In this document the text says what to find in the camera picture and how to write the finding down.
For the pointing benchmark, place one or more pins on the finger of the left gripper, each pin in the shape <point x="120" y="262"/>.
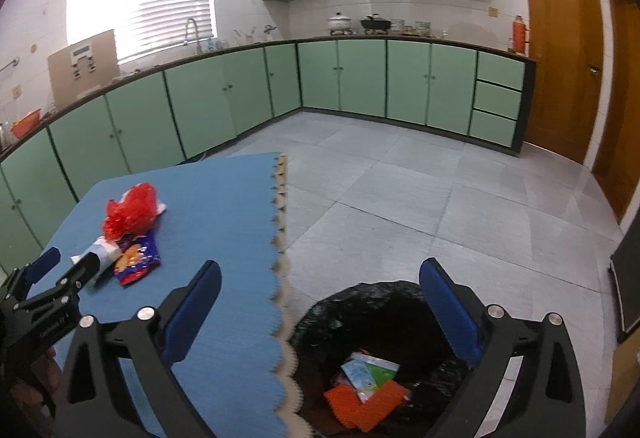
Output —
<point x="40" y="267"/>
<point x="82" y="270"/>

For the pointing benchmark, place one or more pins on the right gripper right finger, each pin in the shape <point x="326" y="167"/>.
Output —
<point x="460" y="328"/>

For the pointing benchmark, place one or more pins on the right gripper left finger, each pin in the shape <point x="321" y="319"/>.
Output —
<point x="184" y="311"/>

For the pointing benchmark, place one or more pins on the blue snack wrapper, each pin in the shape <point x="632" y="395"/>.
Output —
<point x="139" y="257"/>

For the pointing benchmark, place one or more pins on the white green plastic pouch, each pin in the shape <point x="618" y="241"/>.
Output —
<point x="367" y="374"/>

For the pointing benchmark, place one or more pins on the orange foam fruit net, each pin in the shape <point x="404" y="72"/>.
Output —
<point x="351" y="412"/>

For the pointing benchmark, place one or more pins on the black trash bin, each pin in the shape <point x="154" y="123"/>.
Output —
<point x="385" y="320"/>

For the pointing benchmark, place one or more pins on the green lower kitchen cabinets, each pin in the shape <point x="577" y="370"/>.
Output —
<point x="174" y="113"/>

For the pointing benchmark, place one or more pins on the red plastic bag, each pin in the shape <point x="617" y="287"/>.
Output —
<point x="134" y="214"/>

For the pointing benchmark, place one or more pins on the blue table mat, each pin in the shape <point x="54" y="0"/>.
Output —
<point x="190" y="350"/>

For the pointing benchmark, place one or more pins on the orange plastic basin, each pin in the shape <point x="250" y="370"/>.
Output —
<point x="20" y="128"/>

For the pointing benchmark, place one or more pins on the black refrigerator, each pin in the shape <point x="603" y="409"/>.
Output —
<point x="625" y="268"/>

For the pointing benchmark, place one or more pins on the brown cardboard box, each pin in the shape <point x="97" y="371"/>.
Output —
<point x="83" y="67"/>

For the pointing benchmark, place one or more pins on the brown wooden door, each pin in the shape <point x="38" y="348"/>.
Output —
<point x="617" y="163"/>
<point x="566" y="42"/>

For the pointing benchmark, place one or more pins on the chrome sink faucet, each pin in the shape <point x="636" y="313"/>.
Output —
<point x="192" y="34"/>

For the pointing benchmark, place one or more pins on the orange thermos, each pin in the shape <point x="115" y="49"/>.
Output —
<point x="520" y="39"/>

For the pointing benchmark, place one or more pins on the black wok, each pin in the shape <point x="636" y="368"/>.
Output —
<point x="375" y="24"/>

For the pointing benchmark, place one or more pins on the white cooking pot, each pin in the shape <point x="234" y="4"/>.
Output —
<point x="340" y="25"/>

